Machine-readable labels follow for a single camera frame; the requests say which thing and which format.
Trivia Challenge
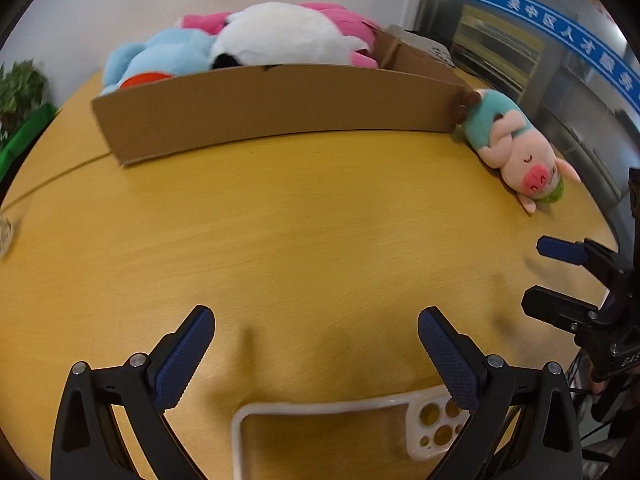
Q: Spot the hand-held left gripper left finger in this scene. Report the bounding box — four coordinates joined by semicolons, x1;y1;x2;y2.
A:
50;304;217;480

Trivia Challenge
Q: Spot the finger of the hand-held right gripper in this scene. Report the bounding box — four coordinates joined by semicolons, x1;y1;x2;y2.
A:
521;285;602;335
536;235;627;283

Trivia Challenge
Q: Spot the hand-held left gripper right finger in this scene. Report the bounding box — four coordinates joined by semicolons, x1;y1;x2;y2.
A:
417;306;583;480

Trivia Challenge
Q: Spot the white phone case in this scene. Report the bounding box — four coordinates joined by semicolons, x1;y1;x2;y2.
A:
231;385;473;480

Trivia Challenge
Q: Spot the pig plush toy teal body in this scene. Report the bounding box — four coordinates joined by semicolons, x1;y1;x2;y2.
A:
452;88;582;213

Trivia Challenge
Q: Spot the brown cardboard box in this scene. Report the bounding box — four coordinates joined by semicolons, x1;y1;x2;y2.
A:
91;25;481;167

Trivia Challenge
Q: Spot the wooden desktop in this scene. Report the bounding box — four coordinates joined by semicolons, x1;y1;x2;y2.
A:
0;67;626;480

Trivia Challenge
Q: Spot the glass door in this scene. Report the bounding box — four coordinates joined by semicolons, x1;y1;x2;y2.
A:
415;0;640;241

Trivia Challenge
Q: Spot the leaf print paper cup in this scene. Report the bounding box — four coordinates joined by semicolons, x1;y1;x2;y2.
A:
0;205;16;261

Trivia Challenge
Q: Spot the blue door sign strip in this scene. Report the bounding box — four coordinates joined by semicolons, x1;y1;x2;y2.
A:
435;0;640;113

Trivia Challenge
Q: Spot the pink plush toy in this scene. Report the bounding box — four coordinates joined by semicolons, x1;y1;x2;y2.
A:
176;2;383;68

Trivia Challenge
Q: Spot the blue plush toy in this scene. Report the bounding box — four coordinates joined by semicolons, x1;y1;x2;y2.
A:
100;28;221;97

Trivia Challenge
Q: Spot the green potted plant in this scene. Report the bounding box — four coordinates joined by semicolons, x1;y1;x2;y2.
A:
0;60;48;136

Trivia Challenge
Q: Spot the panda plush toy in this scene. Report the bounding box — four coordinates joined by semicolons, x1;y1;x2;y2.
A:
209;2;353;70

